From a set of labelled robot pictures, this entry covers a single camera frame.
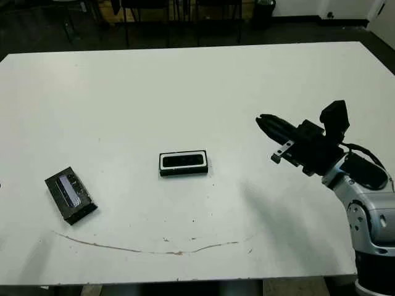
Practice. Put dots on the grey robot lower body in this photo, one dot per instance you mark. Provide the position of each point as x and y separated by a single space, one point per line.
185 290

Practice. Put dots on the black box lid with window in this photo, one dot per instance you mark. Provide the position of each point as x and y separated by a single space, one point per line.
71 194

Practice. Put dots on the wooden shipping crate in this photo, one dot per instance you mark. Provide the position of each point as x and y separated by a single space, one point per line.
106 12

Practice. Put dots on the black floor door stop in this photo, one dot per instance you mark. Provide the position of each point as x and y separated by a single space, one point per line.
330 14

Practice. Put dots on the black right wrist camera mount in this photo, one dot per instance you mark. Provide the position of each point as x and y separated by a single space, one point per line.
334 118

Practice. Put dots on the black waste bin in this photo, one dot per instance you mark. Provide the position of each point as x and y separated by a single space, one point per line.
263 15

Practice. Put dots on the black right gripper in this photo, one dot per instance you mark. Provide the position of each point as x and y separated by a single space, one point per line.
314 151

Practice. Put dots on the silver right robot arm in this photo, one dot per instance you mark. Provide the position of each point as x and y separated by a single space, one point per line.
370 216

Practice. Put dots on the black box with white insert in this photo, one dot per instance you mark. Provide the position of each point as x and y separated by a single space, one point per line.
183 172

